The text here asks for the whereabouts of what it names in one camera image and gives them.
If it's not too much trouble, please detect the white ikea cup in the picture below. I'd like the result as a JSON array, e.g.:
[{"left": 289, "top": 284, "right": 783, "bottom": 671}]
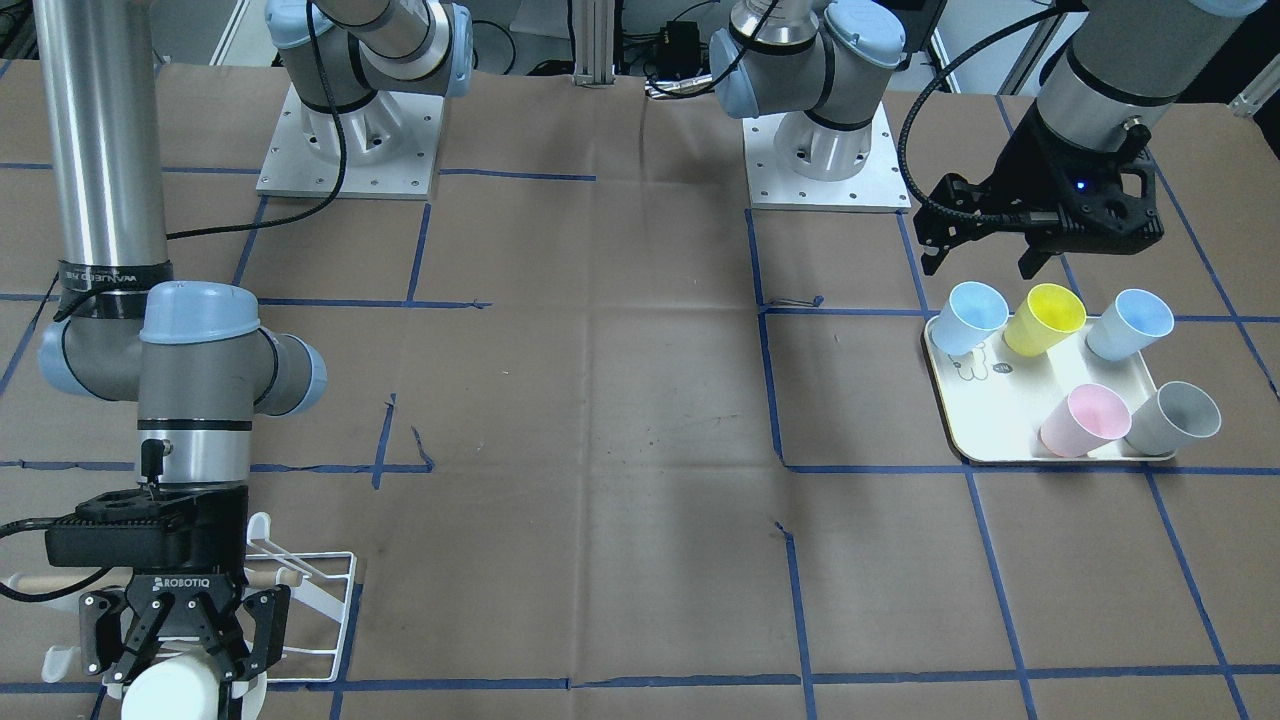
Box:
[{"left": 122, "top": 651, "right": 223, "bottom": 719}]

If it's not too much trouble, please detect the yellow cup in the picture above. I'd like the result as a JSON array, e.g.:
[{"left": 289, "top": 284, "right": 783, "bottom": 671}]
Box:
[{"left": 1004, "top": 283, "right": 1087, "bottom": 357}]

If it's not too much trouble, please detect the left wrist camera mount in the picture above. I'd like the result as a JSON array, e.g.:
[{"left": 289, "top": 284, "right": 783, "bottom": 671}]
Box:
[{"left": 988, "top": 108, "right": 1164, "bottom": 255}]

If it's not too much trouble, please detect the aluminium frame post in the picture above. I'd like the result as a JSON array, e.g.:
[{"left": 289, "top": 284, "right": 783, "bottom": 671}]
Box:
[{"left": 567, "top": 0, "right": 622, "bottom": 87}]

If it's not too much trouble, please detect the cream bunny tray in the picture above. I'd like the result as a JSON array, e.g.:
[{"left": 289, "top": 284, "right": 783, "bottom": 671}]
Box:
[{"left": 922, "top": 320, "right": 1157, "bottom": 465}]

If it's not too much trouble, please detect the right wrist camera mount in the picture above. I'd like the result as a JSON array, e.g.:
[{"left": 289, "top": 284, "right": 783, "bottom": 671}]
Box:
[{"left": 45, "top": 484, "right": 250, "bottom": 574}]

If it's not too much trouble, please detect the pink cup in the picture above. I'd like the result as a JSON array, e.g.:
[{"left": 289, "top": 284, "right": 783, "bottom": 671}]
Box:
[{"left": 1039, "top": 383, "right": 1132, "bottom": 457}]

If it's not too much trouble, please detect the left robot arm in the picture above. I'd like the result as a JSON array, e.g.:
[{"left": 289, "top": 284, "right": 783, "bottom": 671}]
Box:
[{"left": 709, "top": 1, "right": 1262, "bottom": 279}]

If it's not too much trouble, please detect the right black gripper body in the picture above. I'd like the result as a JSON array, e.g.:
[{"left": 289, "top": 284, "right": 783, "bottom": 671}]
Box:
[{"left": 78, "top": 573, "right": 291, "bottom": 684}]

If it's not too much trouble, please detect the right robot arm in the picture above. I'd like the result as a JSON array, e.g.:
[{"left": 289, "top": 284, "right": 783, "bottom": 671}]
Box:
[{"left": 3, "top": 1, "right": 326, "bottom": 719}]

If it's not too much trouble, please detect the grey cup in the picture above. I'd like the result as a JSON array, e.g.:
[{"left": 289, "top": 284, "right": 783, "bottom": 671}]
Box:
[{"left": 1125, "top": 380, "right": 1222, "bottom": 456}]

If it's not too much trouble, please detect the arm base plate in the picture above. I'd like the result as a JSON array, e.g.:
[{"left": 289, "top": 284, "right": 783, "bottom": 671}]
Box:
[
  {"left": 256, "top": 88, "right": 445, "bottom": 200},
  {"left": 742, "top": 105, "right": 911, "bottom": 213}
]

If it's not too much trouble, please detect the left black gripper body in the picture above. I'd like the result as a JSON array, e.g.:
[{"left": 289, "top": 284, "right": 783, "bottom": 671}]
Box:
[{"left": 913, "top": 173, "right": 1091, "bottom": 258}]

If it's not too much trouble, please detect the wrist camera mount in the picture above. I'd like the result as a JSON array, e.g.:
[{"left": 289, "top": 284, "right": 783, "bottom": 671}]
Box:
[
  {"left": 45, "top": 484, "right": 250, "bottom": 574},
  {"left": 988, "top": 108, "right": 1164, "bottom": 255}
]

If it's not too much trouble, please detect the light blue cup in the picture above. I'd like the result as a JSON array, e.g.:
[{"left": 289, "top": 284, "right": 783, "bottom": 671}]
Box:
[
  {"left": 929, "top": 281, "right": 1009, "bottom": 356},
  {"left": 1085, "top": 288, "right": 1175, "bottom": 363}
]

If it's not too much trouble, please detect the black braided cable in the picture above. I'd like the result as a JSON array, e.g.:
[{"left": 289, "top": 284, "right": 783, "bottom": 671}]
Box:
[{"left": 160, "top": 0, "right": 351, "bottom": 243}]

